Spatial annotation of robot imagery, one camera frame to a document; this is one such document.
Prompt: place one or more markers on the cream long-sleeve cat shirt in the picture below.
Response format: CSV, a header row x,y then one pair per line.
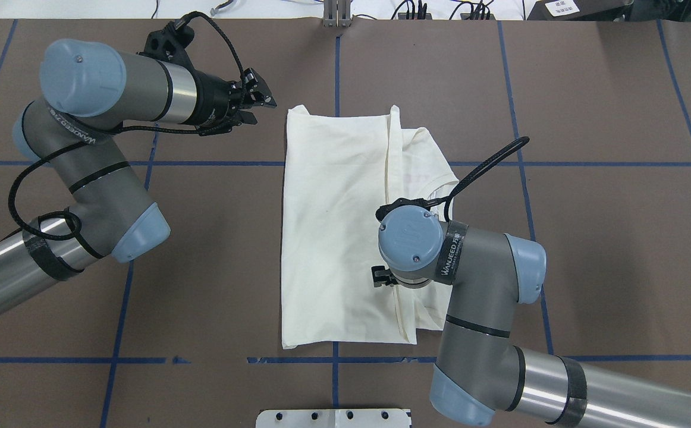
x,y
338,171

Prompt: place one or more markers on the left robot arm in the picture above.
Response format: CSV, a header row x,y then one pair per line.
x,y
89,90

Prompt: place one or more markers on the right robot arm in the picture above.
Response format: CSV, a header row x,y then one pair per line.
x,y
478,370

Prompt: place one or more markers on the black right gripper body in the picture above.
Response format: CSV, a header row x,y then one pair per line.
x,y
379,277

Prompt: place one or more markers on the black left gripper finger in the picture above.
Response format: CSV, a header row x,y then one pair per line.
x,y
256,91
240,118

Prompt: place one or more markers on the aluminium frame post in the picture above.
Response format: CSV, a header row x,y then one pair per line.
x,y
337,13

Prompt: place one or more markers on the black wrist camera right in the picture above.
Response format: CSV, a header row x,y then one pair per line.
x,y
382,211

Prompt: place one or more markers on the white central pedestal column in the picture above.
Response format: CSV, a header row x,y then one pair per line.
x,y
354,417

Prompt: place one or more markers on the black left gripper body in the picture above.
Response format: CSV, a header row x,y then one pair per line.
x,y
211,100

